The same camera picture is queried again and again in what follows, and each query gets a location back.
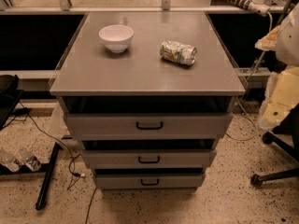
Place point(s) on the black equipment on left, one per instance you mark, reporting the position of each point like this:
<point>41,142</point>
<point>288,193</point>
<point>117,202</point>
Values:
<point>9,96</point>

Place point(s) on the grey middle drawer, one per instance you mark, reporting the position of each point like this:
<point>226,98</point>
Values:
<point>156,158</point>

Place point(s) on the grey bottom drawer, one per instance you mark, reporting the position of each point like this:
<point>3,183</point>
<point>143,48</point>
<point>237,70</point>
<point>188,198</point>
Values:
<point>166,181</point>

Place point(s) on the white power strip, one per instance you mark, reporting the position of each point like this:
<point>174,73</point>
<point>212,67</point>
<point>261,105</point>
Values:
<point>256,6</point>

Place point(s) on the grey drawer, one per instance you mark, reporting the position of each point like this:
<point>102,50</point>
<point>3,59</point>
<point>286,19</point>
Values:
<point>166,181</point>
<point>86,127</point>
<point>156,158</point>

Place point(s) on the right plastic water bottle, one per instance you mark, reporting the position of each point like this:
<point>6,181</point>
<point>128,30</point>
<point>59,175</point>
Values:
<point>30,160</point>

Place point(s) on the plastic water bottle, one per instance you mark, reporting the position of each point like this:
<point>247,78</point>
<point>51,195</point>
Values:
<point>9,161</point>
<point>30,160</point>

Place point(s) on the black floor stand bar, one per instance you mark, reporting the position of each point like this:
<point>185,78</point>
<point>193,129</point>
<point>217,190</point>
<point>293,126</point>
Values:
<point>46,168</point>

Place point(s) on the black office chair base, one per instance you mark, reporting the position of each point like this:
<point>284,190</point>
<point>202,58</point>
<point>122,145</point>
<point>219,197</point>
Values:
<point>283,161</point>

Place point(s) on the grey top drawer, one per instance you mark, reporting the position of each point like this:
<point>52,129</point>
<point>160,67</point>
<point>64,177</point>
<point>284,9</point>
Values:
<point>86,127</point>

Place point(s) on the white bowl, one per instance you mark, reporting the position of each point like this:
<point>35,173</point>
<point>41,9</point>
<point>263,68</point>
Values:
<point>116,38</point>

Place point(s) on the crushed soda can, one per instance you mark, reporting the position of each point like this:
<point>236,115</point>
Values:
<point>176,52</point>

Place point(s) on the left plastic water bottle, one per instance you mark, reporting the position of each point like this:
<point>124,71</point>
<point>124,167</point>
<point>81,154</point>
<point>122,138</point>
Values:
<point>9,161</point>

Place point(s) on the grey drawer cabinet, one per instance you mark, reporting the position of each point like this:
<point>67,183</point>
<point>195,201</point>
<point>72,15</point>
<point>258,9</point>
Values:
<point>94,80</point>

